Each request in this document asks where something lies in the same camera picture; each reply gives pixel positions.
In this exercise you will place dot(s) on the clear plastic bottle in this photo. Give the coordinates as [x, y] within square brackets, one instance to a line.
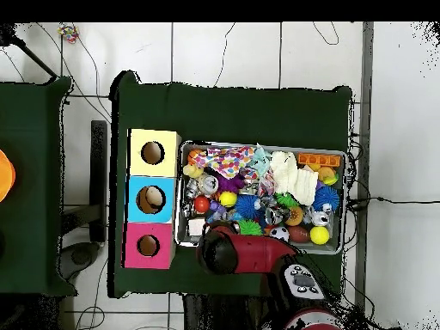
[216, 214]

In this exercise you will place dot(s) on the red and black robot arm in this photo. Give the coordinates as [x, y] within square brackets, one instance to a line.
[261, 253]

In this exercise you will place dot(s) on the wooden box with three holes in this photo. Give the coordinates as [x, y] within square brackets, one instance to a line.
[168, 161]

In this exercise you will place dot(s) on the polka dot cloth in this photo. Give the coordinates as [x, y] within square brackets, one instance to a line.
[227, 161]

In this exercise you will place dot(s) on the small red ball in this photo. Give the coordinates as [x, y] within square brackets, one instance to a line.
[201, 204]

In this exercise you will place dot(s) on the blue spiky ball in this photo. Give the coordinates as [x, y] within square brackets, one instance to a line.
[326, 199]
[247, 206]

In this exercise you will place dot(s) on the green spiky ball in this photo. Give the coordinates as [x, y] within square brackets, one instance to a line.
[249, 227]

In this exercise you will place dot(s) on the white knitted cloth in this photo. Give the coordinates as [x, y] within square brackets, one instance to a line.
[292, 175]

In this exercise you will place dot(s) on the small soccer ball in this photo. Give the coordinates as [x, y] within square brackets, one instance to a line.
[280, 234]

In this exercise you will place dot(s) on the orange toy building block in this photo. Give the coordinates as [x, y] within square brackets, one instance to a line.
[318, 159]

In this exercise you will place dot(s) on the smooth yellow ball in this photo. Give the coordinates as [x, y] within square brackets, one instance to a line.
[319, 235]

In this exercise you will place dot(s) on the green cloth side table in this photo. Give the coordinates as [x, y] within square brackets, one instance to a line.
[34, 172]

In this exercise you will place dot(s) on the small colourful floor toy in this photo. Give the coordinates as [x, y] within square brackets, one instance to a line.
[67, 31]

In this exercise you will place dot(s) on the orange round object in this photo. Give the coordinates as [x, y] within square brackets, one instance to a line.
[5, 175]

